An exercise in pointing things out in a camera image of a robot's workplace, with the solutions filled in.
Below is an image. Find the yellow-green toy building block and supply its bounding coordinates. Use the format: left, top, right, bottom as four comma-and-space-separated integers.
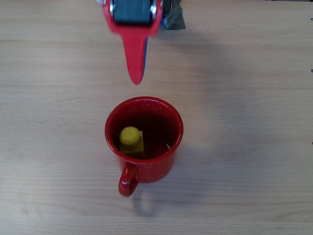
119, 126, 147, 160

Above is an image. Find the red enamel mug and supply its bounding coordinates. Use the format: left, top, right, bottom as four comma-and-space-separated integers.
104, 96, 184, 198

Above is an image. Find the grey duct tape piece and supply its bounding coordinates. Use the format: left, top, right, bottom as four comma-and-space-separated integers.
160, 0, 187, 31

